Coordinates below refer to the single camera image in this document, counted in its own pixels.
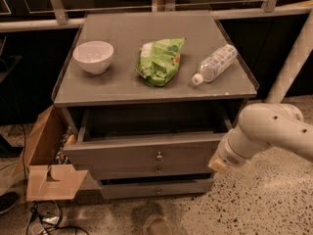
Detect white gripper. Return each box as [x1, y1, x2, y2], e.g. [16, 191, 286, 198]
[208, 130, 251, 172]

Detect grey top drawer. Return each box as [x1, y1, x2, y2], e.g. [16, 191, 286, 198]
[66, 107, 232, 170]

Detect grey drawer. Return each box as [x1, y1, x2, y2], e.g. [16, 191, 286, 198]
[89, 163, 213, 181]
[66, 107, 232, 170]
[100, 178, 213, 200]

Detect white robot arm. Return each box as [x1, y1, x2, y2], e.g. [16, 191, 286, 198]
[208, 103, 313, 172]

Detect grey bottom drawer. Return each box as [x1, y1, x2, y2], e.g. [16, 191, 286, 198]
[100, 178, 213, 200]

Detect grey middle drawer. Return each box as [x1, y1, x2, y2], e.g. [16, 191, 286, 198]
[89, 163, 213, 181]

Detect grey drawer cabinet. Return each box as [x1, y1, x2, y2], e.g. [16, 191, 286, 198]
[54, 11, 257, 131]

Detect clear plastic water bottle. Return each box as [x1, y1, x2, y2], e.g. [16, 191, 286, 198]
[192, 44, 238, 86]

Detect green snack bag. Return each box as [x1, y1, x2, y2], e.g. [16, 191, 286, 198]
[135, 38, 185, 87]

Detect snack items in box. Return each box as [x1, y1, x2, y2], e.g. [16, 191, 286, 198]
[53, 128, 76, 165]

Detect white ceramic bowl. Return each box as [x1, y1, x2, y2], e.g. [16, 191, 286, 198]
[72, 41, 113, 74]

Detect brown cardboard box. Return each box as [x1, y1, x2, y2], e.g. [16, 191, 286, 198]
[14, 106, 87, 202]

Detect black shoe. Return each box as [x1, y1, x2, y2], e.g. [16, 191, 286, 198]
[0, 192, 19, 214]

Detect metal railing frame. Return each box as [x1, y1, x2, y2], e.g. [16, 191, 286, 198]
[0, 0, 313, 105]

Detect black cables on floor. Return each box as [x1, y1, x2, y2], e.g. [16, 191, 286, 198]
[24, 204, 91, 235]

